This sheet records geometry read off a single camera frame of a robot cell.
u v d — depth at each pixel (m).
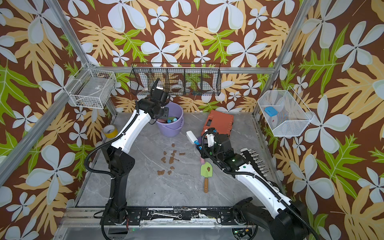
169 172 0.90
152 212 0.76
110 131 1.11
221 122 1.09
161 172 0.90
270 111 0.86
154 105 0.61
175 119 0.96
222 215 0.74
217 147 0.57
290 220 0.38
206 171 0.89
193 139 0.82
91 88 0.86
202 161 0.91
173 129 0.95
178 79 0.98
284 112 0.84
